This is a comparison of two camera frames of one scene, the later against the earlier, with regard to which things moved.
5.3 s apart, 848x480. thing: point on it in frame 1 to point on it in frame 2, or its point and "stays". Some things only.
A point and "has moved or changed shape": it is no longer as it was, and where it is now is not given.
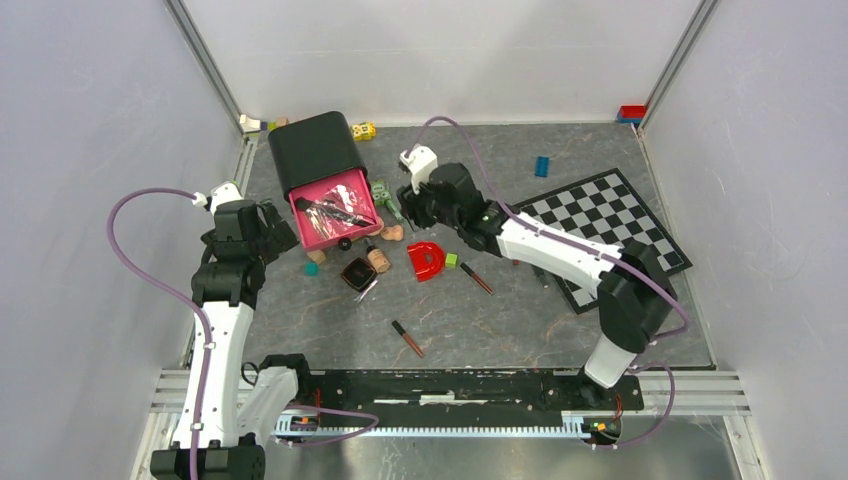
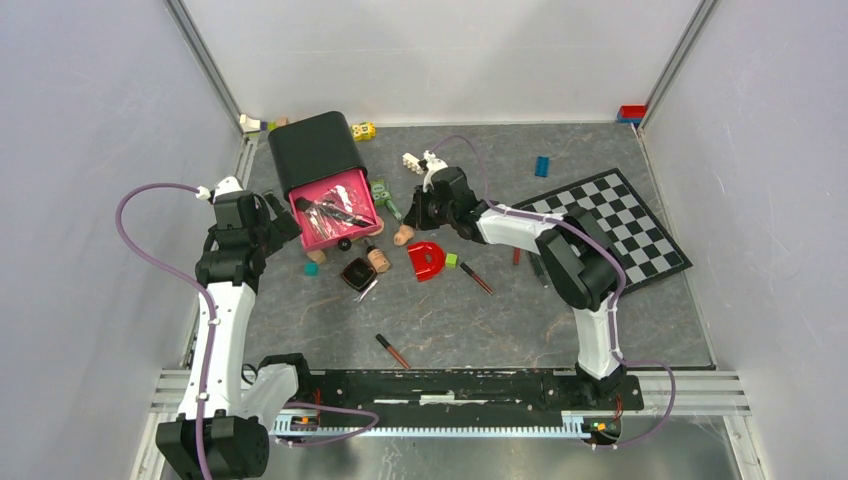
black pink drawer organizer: [320, 168] stays
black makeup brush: [319, 208] stays
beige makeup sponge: [392, 232] has moved or changed shape
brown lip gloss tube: [408, 339] to [388, 346]
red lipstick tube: [476, 278] stays
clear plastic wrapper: [339, 209] stays
